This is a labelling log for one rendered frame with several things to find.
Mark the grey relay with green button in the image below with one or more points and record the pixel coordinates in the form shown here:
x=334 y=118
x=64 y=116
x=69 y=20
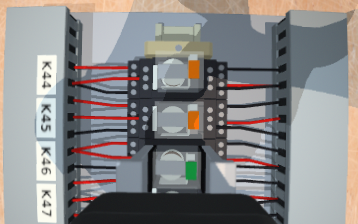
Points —
x=177 y=167

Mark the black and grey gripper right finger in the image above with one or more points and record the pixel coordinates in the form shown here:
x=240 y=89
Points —
x=217 y=175

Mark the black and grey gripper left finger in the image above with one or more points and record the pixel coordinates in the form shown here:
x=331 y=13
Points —
x=136 y=174

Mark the grey relay panel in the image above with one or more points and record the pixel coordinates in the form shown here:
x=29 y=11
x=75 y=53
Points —
x=48 y=52

